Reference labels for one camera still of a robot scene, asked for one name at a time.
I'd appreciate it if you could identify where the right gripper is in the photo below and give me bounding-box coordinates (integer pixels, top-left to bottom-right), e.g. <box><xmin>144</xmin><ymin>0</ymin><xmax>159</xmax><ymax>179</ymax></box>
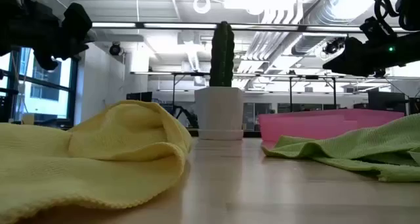
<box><xmin>323</xmin><ymin>32</ymin><xmax>420</xmax><ymax>79</ymax></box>

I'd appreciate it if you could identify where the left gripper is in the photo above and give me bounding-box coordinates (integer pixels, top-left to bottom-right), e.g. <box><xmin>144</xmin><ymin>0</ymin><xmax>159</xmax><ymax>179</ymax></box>
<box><xmin>31</xmin><ymin>10</ymin><xmax>96</xmax><ymax>71</ymax></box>

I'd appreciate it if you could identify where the green microfiber towel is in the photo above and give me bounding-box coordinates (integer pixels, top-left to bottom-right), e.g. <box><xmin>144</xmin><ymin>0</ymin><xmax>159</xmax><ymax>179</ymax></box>
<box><xmin>261</xmin><ymin>113</ymin><xmax>420</xmax><ymax>183</ymax></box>

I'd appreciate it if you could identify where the yellow microfiber towel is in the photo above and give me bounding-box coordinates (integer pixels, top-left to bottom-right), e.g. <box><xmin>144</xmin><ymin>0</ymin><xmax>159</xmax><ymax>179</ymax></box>
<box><xmin>0</xmin><ymin>100</ymin><xmax>193</xmax><ymax>224</ymax></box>

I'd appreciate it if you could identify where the pink plastic basket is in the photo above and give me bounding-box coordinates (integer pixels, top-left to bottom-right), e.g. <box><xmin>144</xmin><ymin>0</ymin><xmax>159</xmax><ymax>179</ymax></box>
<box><xmin>258</xmin><ymin>108</ymin><xmax>405</xmax><ymax>143</ymax></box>

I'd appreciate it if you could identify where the black ceiling spotlight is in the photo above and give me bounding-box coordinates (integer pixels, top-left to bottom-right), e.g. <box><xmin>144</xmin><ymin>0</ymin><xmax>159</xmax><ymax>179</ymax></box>
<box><xmin>109</xmin><ymin>42</ymin><xmax>123</xmax><ymax>56</ymax></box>
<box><xmin>323</xmin><ymin>36</ymin><xmax>346</xmax><ymax>56</ymax></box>

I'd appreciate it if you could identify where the black computer monitor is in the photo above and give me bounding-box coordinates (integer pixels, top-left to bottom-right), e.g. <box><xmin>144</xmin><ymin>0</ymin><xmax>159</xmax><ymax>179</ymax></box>
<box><xmin>367</xmin><ymin>91</ymin><xmax>408</xmax><ymax>114</ymax></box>
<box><xmin>126</xmin><ymin>91</ymin><xmax>154</xmax><ymax>103</ymax></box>

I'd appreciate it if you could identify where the green cactus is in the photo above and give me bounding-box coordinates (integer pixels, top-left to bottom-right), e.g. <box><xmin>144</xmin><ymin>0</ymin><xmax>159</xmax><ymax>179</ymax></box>
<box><xmin>209</xmin><ymin>20</ymin><xmax>236</xmax><ymax>88</ymax></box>

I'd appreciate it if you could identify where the white plant pot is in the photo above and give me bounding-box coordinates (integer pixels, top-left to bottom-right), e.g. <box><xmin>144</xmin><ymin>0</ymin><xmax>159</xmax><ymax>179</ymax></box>
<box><xmin>194</xmin><ymin>87</ymin><xmax>245</xmax><ymax>141</ymax></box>

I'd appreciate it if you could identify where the white round ceiling lamp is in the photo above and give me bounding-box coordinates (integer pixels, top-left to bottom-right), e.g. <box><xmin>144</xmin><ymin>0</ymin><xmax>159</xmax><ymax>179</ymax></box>
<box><xmin>192</xmin><ymin>0</ymin><xmax>212</xmax><ymax>15</ymax></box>

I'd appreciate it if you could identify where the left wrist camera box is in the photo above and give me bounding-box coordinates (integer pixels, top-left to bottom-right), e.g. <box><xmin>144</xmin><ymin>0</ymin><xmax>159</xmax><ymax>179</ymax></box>
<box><xmin>62</xmin><ymin>2</ymin><xmax>94</xmax><ymax>34</ymax></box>

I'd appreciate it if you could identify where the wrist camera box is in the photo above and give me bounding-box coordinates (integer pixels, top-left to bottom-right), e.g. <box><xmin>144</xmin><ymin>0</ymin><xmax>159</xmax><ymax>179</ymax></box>
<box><xmin>359</xmin><ymin>16</ymin><xmax>396</xmax><ymax>43</ymax></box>
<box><xmin>62</xmin><ymin>2</ymin><xmax>94</xmax><ymax>34</ymax></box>

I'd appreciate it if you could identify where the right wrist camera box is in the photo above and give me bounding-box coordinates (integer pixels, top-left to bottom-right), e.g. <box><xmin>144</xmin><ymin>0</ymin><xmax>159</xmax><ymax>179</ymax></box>
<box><xmin>359</xmin><ymin>16</ymin><xmax>396</xmax><ymax>43</ymax></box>

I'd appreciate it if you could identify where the black window frame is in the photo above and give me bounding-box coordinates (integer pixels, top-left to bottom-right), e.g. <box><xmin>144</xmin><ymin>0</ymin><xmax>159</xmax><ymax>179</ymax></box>
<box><xmin>0</xmin><ymin>46</ymin><xmax>79</xmax><ymax>126</ymax></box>

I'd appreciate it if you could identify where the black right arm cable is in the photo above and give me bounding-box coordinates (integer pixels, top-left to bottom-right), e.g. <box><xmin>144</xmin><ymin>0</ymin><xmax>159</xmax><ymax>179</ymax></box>
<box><xmin>366</xmin><ymin>0</ymin><xmax>411</xmax><ymax>32</ymax></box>

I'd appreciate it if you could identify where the black metal workstation frame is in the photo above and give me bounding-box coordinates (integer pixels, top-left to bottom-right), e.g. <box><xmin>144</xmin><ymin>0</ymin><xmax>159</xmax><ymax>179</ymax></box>
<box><xmin>288</xmin><ymin>74</ymin><xmax>338</xmax><ymax>113</ymax></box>
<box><xmin>130</xmin><ymin>71</ymin><xmax>211</xmax><ymax>118</ymax></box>

